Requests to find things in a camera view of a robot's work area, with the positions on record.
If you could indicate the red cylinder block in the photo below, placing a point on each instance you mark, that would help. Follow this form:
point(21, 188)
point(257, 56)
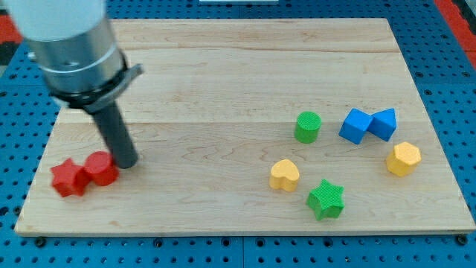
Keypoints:
point(100, 166)

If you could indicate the blue triangular prism block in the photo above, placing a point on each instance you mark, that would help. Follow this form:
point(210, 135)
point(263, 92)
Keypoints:
point(383, 124)

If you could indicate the yellow heart block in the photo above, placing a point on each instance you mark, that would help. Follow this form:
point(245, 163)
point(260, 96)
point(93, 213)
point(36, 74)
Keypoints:
point(284, 175)

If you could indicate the wooden board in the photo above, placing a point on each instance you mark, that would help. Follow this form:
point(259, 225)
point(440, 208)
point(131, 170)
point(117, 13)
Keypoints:
point(216, 108)

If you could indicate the blue cube block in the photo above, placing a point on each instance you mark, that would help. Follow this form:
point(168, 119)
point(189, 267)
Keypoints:
point(355, 125)

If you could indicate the green star block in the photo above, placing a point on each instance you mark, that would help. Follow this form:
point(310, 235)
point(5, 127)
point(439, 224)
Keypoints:
point(326, 201)

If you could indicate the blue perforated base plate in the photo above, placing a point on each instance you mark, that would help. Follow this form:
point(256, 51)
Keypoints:
point(439, 49)

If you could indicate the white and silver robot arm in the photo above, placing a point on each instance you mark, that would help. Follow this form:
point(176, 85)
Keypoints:
point(73, 43)

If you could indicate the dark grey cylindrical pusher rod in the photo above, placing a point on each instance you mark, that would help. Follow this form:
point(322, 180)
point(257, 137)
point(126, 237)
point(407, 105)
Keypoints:
point(116, 136)

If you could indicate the yellow hexagon block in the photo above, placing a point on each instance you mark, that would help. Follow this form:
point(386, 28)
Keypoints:
point(403, 159)

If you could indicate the green cylinder block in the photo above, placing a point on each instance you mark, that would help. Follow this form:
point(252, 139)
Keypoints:
point(307, 127)

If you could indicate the red star block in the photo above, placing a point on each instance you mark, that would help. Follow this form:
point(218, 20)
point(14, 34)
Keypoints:
point(69, 179)

